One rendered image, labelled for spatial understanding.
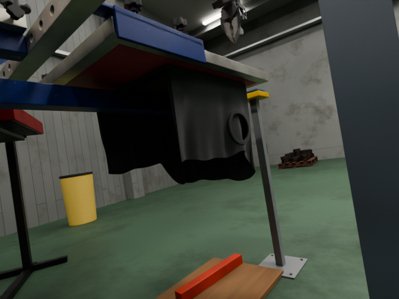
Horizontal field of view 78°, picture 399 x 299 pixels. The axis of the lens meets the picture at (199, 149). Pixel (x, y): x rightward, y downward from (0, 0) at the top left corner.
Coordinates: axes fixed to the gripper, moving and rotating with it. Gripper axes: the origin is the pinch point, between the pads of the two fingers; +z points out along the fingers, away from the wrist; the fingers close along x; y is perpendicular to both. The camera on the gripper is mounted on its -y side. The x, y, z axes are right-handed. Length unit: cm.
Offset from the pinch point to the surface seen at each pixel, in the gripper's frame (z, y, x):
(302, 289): 110, 23, -2
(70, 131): -31, 103, 395
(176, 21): 4.5, -34.3, -1.3
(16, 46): 9, -66, 24
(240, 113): 28.3, 4.0, 4.3
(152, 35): 12.7, -45.8, -3.3
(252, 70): 12.3, 6.9, -2.2
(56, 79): 14, -56, 30
